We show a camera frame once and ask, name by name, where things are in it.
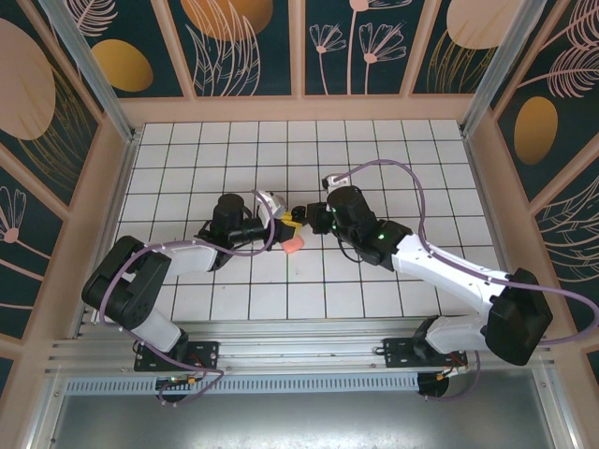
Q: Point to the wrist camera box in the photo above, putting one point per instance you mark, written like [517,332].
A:
[333,180]
[273,201]

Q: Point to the aluminium frame post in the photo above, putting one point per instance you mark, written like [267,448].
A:
[496,70]
[93,75]

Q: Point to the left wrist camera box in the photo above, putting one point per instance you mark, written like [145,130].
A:
[273,201]

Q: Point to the aluminium side rail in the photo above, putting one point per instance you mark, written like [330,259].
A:
[480,180]
[124,178]

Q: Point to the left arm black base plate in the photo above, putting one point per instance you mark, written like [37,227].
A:
[206,351]

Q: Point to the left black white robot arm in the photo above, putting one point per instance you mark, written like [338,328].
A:
[187,255]

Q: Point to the pink earbud charging case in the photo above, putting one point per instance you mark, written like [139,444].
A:
[295,246]

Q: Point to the grey metal sheet panel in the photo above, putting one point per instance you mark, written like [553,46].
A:
[299,421]

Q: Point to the aluminium mounting rail beam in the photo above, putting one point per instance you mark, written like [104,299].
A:
[299,341]

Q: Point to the small circuit board with LED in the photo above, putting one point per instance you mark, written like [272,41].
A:
[175,382]

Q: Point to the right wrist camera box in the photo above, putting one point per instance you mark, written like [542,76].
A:
[333,180]

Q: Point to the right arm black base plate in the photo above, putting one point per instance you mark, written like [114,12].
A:
[398,351]

